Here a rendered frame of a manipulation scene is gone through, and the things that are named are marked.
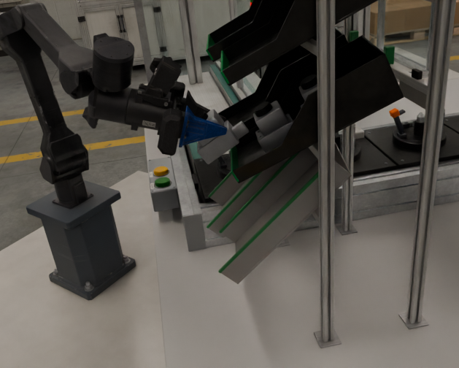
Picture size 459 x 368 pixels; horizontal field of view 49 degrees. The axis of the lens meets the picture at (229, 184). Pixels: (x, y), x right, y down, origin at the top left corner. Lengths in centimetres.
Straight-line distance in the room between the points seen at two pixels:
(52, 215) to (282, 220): 49
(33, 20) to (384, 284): 84
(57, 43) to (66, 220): 36
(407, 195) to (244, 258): 59
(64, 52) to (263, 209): 45
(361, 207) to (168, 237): 49
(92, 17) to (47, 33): 553
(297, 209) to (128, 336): 43
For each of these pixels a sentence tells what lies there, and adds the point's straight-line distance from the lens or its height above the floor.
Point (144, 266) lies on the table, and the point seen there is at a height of 86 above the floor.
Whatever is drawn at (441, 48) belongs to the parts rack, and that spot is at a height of 137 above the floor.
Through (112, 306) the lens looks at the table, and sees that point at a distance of 112.
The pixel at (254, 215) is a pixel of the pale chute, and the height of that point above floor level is 105.
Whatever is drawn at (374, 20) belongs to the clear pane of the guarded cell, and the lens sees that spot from 282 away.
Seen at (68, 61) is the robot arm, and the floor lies 139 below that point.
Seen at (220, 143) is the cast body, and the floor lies 125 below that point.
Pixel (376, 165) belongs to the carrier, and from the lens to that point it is 133.
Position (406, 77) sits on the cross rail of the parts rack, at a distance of 87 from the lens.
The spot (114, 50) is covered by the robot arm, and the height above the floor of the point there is 141.
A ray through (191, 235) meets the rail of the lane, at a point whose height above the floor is 91.
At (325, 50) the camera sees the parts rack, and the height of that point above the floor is 139.
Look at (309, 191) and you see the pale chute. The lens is 81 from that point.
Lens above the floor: 156
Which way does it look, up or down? 28 degrees down
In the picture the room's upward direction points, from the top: 6 degrees counter-clockwise
